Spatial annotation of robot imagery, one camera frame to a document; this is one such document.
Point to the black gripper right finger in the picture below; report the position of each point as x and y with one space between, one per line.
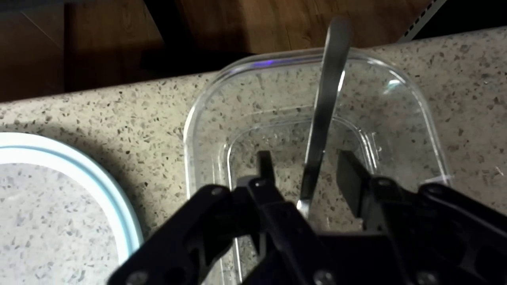
449 237

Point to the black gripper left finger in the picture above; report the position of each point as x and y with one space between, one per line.
211 237

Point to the clear glass rectangular container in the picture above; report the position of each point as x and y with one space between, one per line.
396 126

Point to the wooden lower cabinet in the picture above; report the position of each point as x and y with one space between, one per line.
238 25

